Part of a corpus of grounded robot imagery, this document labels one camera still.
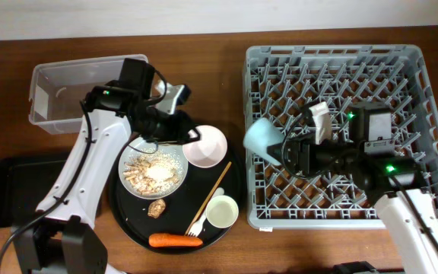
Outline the clear plastic bin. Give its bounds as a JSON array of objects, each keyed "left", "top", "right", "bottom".
[{"left": 28, "top": 55, "right": 128, "bottom": 135}]

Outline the brown walnut shell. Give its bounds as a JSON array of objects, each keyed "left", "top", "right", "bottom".
[{"left": 148, "top": 199, "right": 166, "bottom": 218}]

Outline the white plastic fork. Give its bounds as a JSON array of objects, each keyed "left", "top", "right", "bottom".
[{"left": 186, "top": 187, "right": 224, "bottom": 237}]

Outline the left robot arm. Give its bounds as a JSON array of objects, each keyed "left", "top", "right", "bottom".
[{"left": 0, "top": 58, "right": 201, "bottom": 273}]

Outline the pink shallow bowl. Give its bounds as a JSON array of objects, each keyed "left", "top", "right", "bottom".
[{"left": 182, "top": 125, "right": 227, "bottom": 168}]

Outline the grey plate with rice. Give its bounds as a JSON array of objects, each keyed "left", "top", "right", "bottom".
[{"left": 118, "top": 137, "right": 189, "bottom": 199}]

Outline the round black serving tray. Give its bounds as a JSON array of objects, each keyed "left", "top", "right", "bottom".
[{"left": 108, "top": 141, "right": 247, "bottom": 254}]

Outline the small white cup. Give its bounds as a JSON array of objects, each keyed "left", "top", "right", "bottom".
[{"left": 205, "top": 195, "right": 239, "bottom": 228}]

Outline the blue plastic cup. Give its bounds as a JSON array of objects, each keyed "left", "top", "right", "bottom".
[{"left": 243, "top": 118, "right": 284, "bottom": 165}]

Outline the orange carrot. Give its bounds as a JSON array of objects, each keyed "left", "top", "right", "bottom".
[{"left": 148, "top": 233, "right": 203, "bottom": 247}]

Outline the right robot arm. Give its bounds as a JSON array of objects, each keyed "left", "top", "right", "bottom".
[{"left": 266, "top": 102, "right": 438, "bottom": 273}]

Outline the grey dishwasher rack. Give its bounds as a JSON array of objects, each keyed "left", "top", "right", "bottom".
[{"left": 243, "top": 45, "right": 438, "bottom": 231}]

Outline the black rectangular tray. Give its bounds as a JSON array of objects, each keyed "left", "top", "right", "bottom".
[{"left": 0, "top": 152, "right": 68, "bottom": 228}]

